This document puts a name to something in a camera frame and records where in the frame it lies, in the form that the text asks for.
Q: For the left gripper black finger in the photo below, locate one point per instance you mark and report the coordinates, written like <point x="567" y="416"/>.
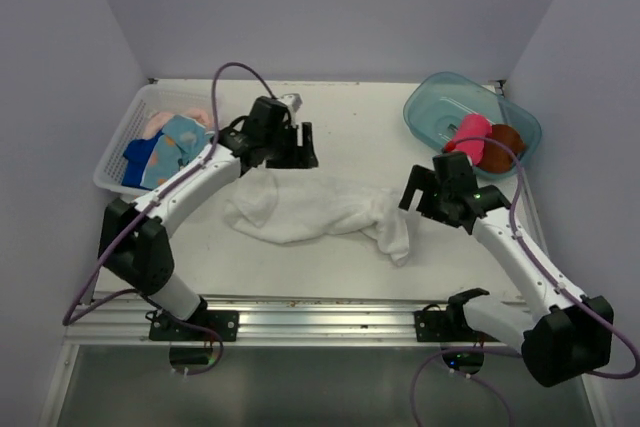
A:
<point x="305" y="152"/>
<point x="285" y="151"/>

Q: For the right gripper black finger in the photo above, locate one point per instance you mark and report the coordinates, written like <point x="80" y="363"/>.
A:
<point x="420" y="179"/>
<point x="428" y="205"/>

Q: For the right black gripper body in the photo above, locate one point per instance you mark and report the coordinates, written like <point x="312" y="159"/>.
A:
<point x="445" y="193"/>

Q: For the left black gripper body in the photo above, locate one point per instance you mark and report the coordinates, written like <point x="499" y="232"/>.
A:
<point x="271" y="140"/>

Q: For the white towel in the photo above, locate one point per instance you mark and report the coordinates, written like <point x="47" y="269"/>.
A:
<point x="287" y="206"/>

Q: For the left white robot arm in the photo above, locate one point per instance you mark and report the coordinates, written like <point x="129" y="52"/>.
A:
<point x="135" y="236"/>

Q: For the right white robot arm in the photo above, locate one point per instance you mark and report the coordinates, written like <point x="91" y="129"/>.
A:
<point x="564" y="332"/>

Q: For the brown rolled towel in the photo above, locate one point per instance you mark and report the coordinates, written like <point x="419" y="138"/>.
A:
<point x="496" y="159"/>

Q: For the pink rolled towel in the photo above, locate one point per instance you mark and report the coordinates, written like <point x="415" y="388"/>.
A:
<point x="469" y="137"/>

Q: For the light blue patterned cloth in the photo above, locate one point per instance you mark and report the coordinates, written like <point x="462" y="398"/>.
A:
<point x="182" y="140"/>

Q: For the teal transparent plastic bin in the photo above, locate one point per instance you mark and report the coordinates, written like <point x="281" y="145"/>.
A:
<point x="435" y="109"/>

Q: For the dark blue cloth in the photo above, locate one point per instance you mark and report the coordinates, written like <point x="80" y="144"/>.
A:
<point x="138" y="154"/>

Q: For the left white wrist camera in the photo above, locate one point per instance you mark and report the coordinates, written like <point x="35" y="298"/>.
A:
<point x="293" y="102"/>

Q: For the aluminium mounting rail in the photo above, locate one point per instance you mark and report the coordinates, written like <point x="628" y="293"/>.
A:
<point x="129" y="321"/>

